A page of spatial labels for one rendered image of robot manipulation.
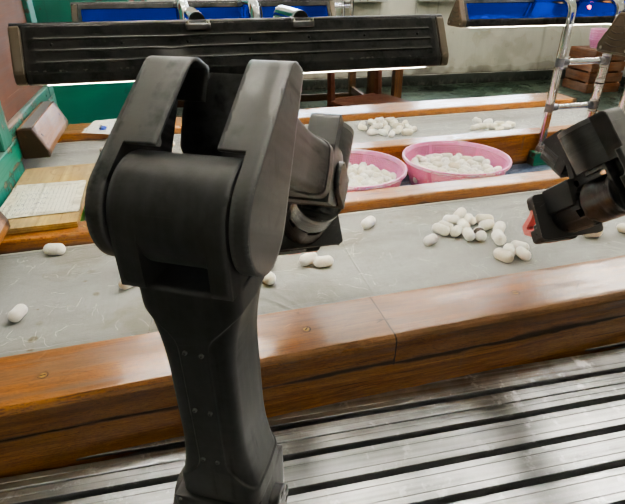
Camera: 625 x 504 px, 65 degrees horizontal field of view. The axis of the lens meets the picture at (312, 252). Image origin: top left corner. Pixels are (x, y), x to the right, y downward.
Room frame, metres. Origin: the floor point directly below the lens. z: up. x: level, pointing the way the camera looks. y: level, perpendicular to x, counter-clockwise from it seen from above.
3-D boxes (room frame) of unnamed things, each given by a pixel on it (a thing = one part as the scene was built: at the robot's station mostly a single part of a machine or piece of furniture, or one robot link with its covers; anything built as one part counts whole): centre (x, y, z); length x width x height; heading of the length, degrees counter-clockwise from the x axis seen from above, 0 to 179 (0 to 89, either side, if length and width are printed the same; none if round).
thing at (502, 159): (1.20, -0.36, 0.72); 0.27 x 0.27 x 0.10
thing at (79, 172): (0.94, 0.54, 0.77); 0.33 x 0.15 x 0.01; 16
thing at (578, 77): (5.92, -3.21, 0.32); 0.42 x 0.42 x 0.64; 12
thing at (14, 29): (0.78, 0.09, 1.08); 0.62 x 0.08 x 0.07; 106
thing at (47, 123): (1.26, 0.68, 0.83); 0.30 x 0.06 x 0.07; 16
